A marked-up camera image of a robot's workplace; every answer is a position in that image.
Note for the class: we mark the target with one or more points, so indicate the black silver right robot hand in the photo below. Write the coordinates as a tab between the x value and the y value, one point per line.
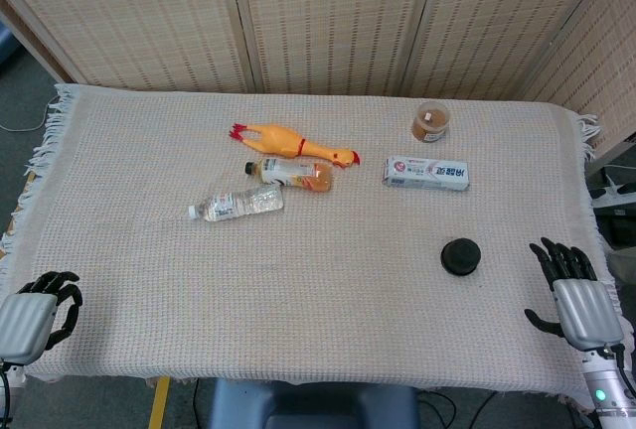
588	312

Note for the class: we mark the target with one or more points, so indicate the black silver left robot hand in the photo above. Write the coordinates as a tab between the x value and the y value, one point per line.
25	317

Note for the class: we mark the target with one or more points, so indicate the black cup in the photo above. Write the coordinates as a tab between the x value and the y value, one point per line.
461	256

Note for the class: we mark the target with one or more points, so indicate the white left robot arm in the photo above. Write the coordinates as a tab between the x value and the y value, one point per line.
12	372

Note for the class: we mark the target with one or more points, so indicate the white blue toothpaste box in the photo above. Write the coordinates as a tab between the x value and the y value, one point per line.
427	175

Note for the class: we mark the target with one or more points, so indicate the clear plastic water bottle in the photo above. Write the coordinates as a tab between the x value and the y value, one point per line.
238	203

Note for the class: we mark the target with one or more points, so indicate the clear jar of rubber bands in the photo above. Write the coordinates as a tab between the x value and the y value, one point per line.
430	123

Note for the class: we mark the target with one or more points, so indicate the blue plastic object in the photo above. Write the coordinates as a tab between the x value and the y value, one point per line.
6	46

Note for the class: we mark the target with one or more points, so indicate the beige woven fringed tablecloth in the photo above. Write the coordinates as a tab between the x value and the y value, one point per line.
318	290

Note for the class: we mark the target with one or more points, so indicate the orange juice bottle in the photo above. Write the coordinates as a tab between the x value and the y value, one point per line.
290	174

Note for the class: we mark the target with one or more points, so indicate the yellow rubber chicken toy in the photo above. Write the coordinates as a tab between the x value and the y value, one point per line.
278	140

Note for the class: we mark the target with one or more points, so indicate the bamboo folding screen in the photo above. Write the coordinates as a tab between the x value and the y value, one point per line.
323	17

